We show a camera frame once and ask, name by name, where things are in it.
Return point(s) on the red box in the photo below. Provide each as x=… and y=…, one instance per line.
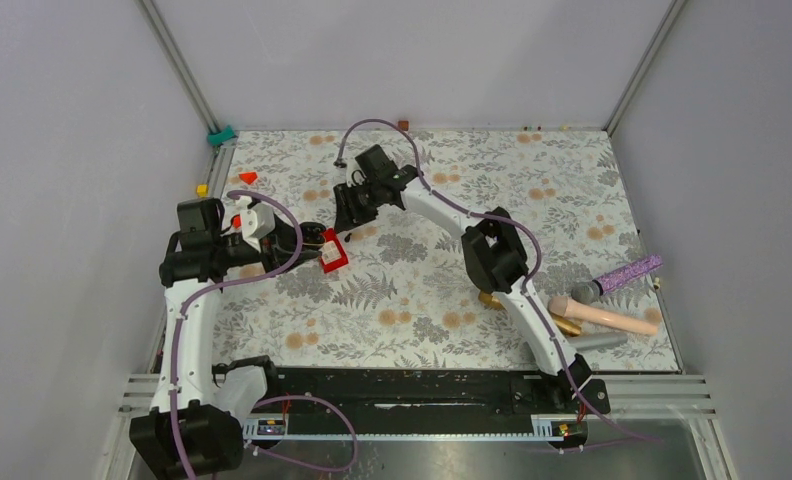
x=332, y=254

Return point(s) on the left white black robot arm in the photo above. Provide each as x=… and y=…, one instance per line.
x=194, y=424

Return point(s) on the gold microphone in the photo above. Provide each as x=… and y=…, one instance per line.
x=568, y=327

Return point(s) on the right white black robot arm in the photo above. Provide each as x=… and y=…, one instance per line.
x=494, y=257

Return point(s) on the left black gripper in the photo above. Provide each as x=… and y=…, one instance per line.
x=278, y=248

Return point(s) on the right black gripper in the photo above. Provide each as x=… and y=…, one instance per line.
x=344, y=198

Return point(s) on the floral table mat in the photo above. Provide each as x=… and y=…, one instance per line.
x=404, y=299

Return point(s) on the pink microphone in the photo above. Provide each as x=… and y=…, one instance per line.
x=569, y=308

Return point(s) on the teal block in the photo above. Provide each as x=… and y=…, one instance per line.
x=222, y=136

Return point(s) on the red triangular block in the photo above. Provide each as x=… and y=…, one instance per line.
x=248, y=177

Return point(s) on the purple glitter microphone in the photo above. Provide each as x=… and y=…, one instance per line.
x=591, y=291

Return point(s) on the black earbud case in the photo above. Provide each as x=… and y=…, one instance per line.
x=313, y=235

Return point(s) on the grey microphone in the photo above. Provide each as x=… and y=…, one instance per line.
x=598, y=341

